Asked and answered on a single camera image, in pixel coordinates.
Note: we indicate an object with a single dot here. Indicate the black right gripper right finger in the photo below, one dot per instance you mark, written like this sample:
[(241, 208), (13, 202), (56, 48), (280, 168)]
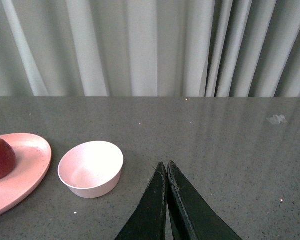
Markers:
[(190, 215)]

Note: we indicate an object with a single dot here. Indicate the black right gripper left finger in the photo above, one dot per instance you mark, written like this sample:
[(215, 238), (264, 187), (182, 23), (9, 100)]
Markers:
[(148, 222)]

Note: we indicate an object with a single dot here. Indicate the red apple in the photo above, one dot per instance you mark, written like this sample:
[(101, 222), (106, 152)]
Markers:
[(7, 159)]

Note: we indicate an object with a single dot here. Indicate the pale pink bowl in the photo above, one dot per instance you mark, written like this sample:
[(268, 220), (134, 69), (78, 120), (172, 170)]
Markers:
[(91, 169)]

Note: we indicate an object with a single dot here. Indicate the pink round plate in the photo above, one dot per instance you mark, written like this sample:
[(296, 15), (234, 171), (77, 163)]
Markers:
[(33, 159)]

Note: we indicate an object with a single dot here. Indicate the crumpled clear tape scrap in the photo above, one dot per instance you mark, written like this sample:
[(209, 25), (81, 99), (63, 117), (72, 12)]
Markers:
[(277, 119)]

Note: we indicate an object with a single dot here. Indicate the white pleated curtain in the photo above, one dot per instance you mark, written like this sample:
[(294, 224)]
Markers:
[(150, 48)]

